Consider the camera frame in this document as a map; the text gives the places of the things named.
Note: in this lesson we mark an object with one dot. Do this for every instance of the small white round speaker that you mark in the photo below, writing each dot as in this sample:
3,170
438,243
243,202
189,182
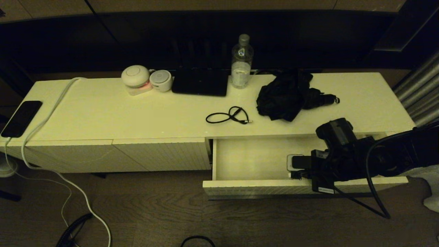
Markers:
161,81

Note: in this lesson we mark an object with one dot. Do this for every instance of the white base with pink light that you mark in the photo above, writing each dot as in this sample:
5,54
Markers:
140,91

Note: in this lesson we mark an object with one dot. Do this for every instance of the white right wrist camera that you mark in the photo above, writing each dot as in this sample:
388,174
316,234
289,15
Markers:
290,163

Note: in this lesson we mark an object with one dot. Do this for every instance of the white low cabinet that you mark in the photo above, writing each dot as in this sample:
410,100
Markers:
137,112

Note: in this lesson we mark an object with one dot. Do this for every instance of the black flat rectangular device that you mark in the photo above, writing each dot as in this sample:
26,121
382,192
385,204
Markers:
200,83

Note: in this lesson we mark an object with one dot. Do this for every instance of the grey curtain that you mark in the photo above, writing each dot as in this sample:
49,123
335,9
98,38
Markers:
422,92

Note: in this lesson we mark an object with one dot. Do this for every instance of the clear bottle with grey cap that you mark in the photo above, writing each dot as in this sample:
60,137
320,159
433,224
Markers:
241,71

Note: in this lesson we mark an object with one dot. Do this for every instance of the white round floor object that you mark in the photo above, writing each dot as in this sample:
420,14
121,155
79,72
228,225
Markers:
5,169

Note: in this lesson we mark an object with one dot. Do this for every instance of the black umbrella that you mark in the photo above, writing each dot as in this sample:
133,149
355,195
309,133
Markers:
281,98

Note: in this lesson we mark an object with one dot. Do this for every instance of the large white dome device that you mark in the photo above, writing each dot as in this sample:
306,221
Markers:
135,75

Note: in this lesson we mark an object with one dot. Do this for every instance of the black smartphone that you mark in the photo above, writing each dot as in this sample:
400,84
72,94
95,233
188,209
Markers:
21,117

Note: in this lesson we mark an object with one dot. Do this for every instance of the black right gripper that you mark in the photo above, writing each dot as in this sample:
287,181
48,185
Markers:
322,171

